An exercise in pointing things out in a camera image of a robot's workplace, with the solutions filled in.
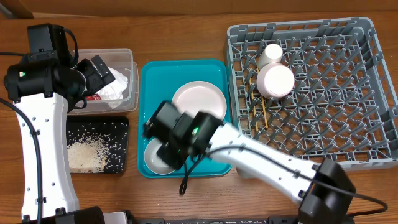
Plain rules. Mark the clear plastic bin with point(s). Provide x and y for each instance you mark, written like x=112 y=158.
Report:
x=121 y=60

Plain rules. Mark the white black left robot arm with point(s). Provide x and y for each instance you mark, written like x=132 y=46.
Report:
x=42 y=90

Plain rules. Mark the cream paper cup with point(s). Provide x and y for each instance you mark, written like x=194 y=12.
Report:
x=271 y=54

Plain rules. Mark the teal serving tray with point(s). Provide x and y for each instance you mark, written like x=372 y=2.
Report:
x=159 y=81

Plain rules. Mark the grey bowl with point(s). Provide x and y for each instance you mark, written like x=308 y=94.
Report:
x=153 y=161

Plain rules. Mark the large pink plate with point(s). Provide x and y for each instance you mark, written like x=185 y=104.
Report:
x=200 y=96

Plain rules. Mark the red snack wrapper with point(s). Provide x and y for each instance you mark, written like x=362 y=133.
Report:
x=94 y=97

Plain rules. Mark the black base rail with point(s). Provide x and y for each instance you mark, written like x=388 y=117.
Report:
x=269 y=220

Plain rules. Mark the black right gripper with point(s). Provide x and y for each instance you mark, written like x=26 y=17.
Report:
x=169 y=151

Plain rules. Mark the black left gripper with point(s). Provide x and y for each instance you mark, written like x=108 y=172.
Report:
x=97 y=81

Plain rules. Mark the pile of white rice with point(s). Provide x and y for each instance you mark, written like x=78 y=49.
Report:
x=88 y=156

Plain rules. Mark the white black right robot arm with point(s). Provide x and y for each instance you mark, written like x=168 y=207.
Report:
x=323 y=191

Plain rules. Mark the white napkin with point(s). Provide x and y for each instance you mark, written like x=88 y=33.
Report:
x=114 y=90

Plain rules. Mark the small pink bowl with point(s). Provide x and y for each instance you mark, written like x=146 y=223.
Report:
x=275 y=81

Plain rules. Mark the wooden chopstick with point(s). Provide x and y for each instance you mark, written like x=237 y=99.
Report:
x=264 y=111
x=253 y=103

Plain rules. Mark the black rectangular tray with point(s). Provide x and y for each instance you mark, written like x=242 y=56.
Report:
x=114 y=130

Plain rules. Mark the grey dishwasher rack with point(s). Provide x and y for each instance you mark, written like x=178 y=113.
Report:
x=343 y=105

